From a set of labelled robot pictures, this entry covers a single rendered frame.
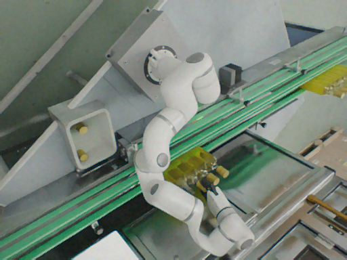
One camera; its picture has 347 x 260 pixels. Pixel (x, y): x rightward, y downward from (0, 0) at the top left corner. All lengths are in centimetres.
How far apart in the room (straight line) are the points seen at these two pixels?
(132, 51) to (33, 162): 56
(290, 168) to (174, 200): 85
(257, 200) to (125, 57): 84
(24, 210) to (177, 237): 58
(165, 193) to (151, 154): 13
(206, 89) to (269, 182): 72
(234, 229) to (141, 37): 73
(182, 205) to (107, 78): 60
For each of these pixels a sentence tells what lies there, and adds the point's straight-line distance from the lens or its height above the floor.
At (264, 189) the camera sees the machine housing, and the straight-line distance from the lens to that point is 153.
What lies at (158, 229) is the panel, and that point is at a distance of 133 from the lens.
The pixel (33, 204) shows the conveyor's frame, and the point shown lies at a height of 82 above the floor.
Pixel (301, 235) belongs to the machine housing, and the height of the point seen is 147.
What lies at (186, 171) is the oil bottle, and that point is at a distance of 132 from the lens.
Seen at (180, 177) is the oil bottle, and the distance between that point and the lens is 129.
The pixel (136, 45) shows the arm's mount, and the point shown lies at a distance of 117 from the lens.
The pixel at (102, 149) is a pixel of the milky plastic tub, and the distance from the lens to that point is 133.
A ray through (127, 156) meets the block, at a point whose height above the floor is 88.
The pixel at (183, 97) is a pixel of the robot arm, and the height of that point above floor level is 118.
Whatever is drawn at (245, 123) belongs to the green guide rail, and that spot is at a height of 94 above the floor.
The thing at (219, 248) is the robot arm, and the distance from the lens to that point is 108.
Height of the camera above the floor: 180
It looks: 41 degrees down
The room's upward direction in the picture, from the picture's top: 124 degrees clockwise
